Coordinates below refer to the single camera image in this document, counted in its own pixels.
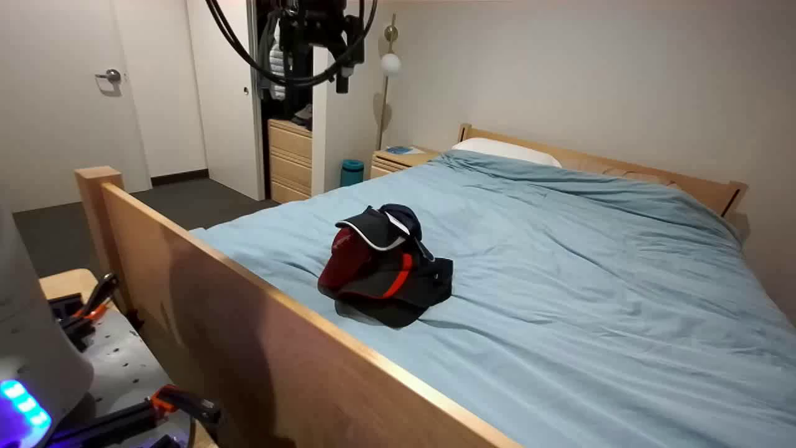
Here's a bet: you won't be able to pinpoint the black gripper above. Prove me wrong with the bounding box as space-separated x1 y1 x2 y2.
278 0 368 96

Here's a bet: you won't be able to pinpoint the grey robot base blue light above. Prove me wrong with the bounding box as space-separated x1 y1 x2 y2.
0 208 96 448

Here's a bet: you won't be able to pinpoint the black cap white trim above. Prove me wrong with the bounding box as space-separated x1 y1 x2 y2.
334 208 412 254

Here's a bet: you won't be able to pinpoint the red cap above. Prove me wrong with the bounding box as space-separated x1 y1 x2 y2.
317 224 394 297

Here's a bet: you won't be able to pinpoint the wooden bed footboard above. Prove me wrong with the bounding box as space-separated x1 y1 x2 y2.
72 165 523 448

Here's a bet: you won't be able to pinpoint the wooden bed headboard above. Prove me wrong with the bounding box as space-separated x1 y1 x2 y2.
458 123 749 221

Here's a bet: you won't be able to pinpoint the floor lamp white globe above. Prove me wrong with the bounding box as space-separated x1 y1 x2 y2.
373 12 405 152

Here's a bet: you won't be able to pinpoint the hanging striped clothes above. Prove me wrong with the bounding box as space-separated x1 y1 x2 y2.
264 22 290 106

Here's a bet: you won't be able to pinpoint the teal waste bin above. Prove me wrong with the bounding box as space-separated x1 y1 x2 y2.
338 157 368 189

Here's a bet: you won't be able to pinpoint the light wooden dresser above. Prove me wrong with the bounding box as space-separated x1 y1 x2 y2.
267 118 317 208

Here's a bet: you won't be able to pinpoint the wooden nightstand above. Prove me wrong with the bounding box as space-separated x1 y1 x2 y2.
368 148 442 183

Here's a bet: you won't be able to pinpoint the white closet door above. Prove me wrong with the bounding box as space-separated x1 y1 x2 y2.
184 0 269 204

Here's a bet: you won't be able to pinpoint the white pillow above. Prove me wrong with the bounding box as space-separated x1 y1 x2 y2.
450 137 565 172

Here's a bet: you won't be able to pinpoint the white room door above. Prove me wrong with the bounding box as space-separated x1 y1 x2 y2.
0 0 155 215

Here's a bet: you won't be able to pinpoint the small black orange clamp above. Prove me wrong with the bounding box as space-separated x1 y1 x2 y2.
59 271 123 337

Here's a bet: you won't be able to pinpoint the light wooden side table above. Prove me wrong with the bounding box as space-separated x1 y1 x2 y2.
37 267 103 306

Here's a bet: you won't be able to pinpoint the perforated grey metal plate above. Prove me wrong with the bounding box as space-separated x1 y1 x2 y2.
74 304 193 448

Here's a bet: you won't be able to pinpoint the large black orange clamp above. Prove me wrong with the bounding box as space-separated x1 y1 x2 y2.
47 383 225 448

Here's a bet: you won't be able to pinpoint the thick black cable bundle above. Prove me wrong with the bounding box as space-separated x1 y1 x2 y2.
205 0 380 93

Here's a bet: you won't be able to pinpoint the silver door lever handle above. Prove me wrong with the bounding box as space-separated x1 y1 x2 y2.
91 68 125 89

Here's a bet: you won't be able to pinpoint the wooden bed frame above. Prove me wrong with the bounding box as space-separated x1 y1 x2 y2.
188 149 796 448

